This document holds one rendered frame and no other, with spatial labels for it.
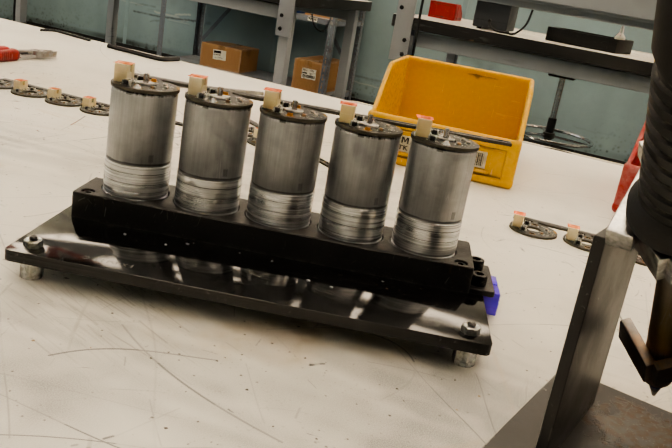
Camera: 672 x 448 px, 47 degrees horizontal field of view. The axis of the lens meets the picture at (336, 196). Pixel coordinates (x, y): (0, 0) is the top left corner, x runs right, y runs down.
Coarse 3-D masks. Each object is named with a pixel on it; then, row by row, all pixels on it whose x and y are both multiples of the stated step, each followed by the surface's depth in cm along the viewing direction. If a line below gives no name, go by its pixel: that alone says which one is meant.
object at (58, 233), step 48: (48, 240) 26; (96, 240) 27; (144, 240) 28; (192, 240) 28; (192, 288) 24; (240, 288) 25; (288, 288) 26; (336, 288) 26; (384, 288) 27; (432, 288) 28; (432, 336) 24; (480, 336) 24
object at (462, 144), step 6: (414, 132) 28; (432, 132) 28; (438, 132) 28; (414, 138) 27; (420, 138) 27; (426, 138) 27; (432, 138) 27; (456, 138) 28; (462, 138) 28; (426, 144) 27; (432, 144) 27; (438, 144) 27; (450, 144) 27; (456, 144) 27; (462, 144) 27; (468, 144) 28; (474, 144) 28; (450, 150) 27; (456, 150) 27; (462, 150) 27; (468, 150) 27; (474, 150) 27
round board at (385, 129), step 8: (336, 120) 28; (352, 120) 27; (360, 120) 28; (376, 120) 29; (344, 128) 27; (352, 128) 27; (360, 128) 27; (376, 128) 28; (384, 128) 28; (392, 128) 28; (400, 128) 28; (376, 136) 27; (384, 136) 27; (392, 136) 27; (400, 136) 28
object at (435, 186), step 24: (408, 168) 28; (432, 168) 27; (456, 168) 27; (408, 192) 28; (432, 192) 27; (456, 192) 27; (408, 216) 28; (432, 216) 27; (456, 216) 28; (408, 240) 28; (432, 240) 28; (456, 240) 28
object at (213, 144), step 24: (216, 96) 28; (192, 120) 28; (216, 120) 27; (240, 120) 28; (192, 144) 28; (216, 144) 28; (240, 144) 28; (192, 168) 28; (216, 168) 28; (240, 168) 29; (192, 192) 28; (216, 192) 28; (240, 192) 29
